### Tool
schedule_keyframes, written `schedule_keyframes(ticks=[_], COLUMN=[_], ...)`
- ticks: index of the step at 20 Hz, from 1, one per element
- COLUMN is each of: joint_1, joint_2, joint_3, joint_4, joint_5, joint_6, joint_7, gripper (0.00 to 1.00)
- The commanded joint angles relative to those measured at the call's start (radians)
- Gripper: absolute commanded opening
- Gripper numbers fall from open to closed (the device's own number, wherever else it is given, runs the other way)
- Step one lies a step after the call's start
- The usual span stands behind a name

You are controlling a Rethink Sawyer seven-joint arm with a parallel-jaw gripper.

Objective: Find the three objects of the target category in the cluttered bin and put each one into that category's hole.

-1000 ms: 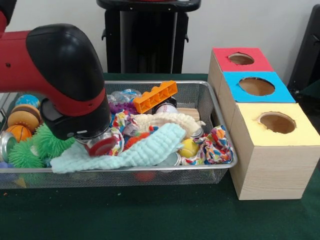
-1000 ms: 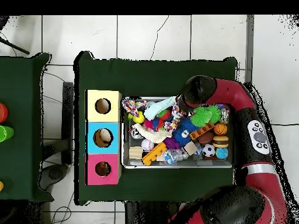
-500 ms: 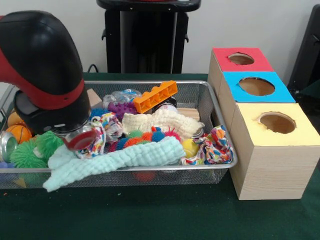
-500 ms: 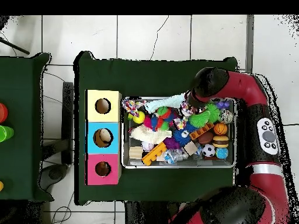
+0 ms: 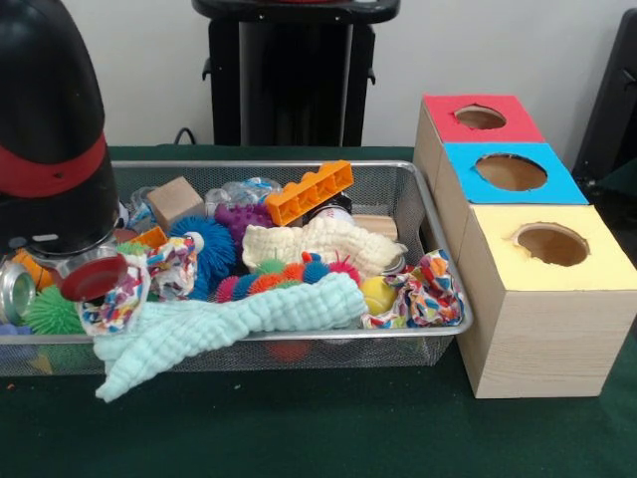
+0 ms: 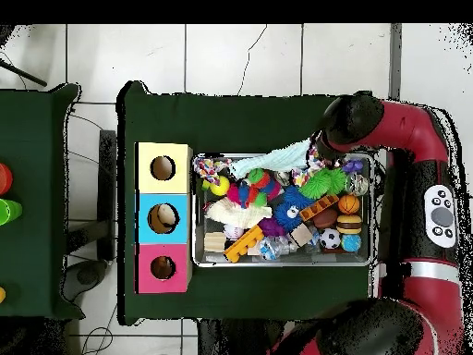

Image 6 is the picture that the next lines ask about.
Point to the orange plastic toy piece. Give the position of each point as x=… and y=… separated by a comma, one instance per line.
x=319, y=206

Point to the green spiky googly-eyed toy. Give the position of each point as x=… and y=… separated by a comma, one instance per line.
x=337, y=180

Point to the red round cap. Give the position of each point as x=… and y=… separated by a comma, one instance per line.
x=4, y=178

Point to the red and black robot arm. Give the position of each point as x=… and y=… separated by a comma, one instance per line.
x=414, y=126

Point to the black floor stand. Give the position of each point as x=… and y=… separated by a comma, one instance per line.
x=107, y=185

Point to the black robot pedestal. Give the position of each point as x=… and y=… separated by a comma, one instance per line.
x=236, y=340

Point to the wooden box with three holes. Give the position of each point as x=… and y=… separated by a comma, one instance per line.
x=181, y=203

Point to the blue furry googly-eyed toy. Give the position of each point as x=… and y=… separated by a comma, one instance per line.
x=292, y=208

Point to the colourful polka-dot cloth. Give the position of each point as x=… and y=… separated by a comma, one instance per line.
x=207, y=168

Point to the toy burger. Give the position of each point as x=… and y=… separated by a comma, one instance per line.
x=349, y=222

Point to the green cloth table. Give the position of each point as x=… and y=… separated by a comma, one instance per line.
x=222, y=126
x=37, y=222

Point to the small orange basketball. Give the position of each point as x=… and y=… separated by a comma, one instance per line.
x=349, y=204

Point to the yellow ball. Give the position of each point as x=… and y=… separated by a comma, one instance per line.
x=219, y=186

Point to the green cup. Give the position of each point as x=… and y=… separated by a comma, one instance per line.
x=7, y=211

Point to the black rod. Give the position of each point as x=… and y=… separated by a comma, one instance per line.
x=22, y=73

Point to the cream waffle cloth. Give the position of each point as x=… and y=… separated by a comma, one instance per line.
x=236, y=213

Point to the large green spiky ball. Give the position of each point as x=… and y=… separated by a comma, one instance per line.
x=318, y=185

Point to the orange plastic tray block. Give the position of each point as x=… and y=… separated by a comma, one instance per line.
x=244, y=244

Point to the mint green cloth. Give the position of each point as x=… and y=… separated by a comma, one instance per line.
x=277, y=159

